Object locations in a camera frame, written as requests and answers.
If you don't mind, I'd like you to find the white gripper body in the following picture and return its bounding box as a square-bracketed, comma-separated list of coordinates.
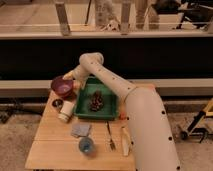
[62, 65, 88, 88]

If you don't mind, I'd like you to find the purple bowl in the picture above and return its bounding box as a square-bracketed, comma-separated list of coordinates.
[51, 76, 73, 98]

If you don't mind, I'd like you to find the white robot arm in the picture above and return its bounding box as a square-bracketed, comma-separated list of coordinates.
[63, 52, 183, 171]

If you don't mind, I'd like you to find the green plastic tray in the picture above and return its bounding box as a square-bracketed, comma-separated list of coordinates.
[73, 77, 118, 121]

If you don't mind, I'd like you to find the dark grape bunch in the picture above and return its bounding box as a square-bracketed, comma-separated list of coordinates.
[89, 91, 104, 112]

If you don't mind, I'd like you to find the white tipped cup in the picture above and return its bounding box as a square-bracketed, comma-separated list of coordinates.
[58, 101, 74, 123]

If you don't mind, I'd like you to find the grey folded cloth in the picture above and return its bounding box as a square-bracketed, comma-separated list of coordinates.
[71, 123, 91, 137]

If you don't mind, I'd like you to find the blue glass cup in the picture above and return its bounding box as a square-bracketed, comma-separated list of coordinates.
[79, 137, 94, 155]

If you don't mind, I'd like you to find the metal fork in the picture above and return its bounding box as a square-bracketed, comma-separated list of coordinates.
[106, 121, 116, 150]

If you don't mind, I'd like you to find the yellow black cart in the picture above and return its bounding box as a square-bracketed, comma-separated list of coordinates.
[180, 98, 213, 142]

